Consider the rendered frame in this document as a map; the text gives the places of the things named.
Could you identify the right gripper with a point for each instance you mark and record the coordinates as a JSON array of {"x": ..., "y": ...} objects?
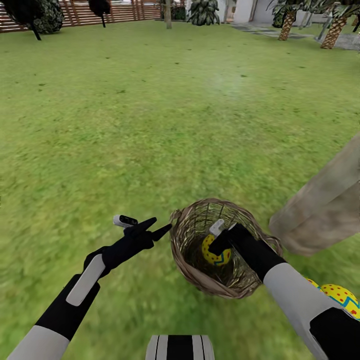
[{"x": 217, "y": 246}]

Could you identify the wicker basket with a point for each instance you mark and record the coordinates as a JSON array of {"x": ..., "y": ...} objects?
[{"x": 235, "y": 287}]

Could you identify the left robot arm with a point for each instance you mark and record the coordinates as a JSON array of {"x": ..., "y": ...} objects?
[{"x": 50, "y": 336}]

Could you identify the easter egg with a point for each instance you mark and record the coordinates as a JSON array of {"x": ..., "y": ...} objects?
[
  {"x": 314, "y": 283},
  {"x": 344, "y": 297},
  {"x": 211, "y": 258}
]

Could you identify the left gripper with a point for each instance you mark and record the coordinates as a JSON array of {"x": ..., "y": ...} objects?
[{"x": 137, "y": 238}]

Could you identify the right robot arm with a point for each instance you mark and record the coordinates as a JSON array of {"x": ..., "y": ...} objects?
[{"x": 327, "y": 328}]

